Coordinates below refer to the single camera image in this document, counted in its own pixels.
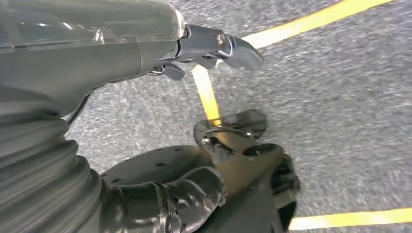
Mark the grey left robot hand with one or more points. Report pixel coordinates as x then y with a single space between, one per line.
80 48

